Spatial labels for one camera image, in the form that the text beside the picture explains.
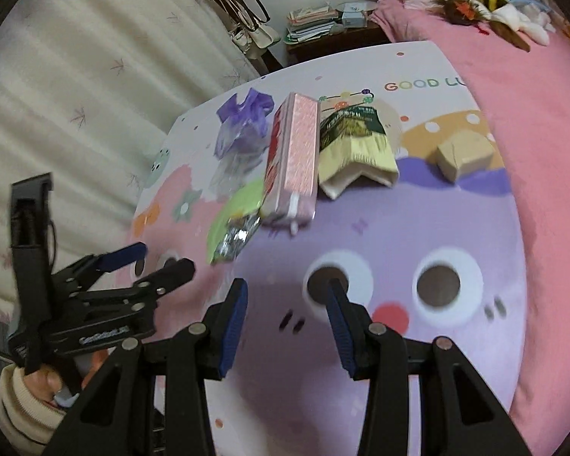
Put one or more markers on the purple plastic bag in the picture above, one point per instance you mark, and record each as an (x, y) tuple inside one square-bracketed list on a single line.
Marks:
[(242, 139)]

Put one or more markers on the small tan cardboard box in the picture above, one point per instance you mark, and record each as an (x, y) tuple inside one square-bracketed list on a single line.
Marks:
[(464, 153)]

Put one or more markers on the pink bed blanket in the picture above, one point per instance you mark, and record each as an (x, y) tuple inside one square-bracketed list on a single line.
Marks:
[(526, 99)]

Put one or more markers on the white floral curtain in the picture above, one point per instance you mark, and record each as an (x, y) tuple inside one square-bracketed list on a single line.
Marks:
[(88, 91)]

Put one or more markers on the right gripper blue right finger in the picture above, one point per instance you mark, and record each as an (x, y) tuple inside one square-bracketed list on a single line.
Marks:
[(349, 323)]

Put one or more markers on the cartoon monster tablecloth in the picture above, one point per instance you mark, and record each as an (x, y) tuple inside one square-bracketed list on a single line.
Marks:
[(426, 257)]

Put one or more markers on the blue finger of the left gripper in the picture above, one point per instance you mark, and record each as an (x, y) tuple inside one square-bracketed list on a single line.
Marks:
[(164, 281), (113, 261)]

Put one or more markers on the red pink snack box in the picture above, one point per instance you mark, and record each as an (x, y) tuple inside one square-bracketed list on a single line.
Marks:
[(290, 183)]

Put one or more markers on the wooden coat rack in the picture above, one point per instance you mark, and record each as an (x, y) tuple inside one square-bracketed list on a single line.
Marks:
[(251, 33)]

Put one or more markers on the person's left hand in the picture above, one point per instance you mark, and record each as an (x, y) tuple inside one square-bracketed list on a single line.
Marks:
[(47, 385)]

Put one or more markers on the green foil snack wrapper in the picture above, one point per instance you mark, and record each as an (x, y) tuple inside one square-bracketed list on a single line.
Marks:
[(235, 224)]

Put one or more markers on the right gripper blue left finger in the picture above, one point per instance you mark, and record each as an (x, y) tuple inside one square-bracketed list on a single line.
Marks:
[(229, 325)]

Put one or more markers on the stack of books papers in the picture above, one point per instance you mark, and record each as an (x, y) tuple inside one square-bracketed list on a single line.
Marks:
[(311, 23)]

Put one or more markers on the pile of plush toys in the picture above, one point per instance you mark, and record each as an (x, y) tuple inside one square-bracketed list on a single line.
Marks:
[(508, 19)]

